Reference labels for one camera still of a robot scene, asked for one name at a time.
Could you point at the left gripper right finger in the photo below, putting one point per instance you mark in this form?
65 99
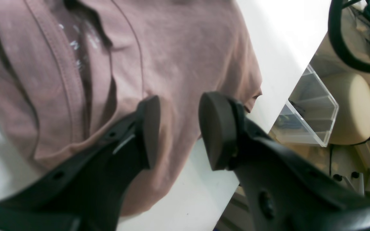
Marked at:
284 191

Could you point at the beige round stool seat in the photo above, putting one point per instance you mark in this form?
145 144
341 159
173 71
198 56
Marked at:
352 93

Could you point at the clear plastic storage bin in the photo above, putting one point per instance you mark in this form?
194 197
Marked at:
309 114

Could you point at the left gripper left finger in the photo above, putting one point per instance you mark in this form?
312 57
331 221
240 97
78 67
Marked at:
85 192

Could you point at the mauve T-shirt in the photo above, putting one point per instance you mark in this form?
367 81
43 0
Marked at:
69 69

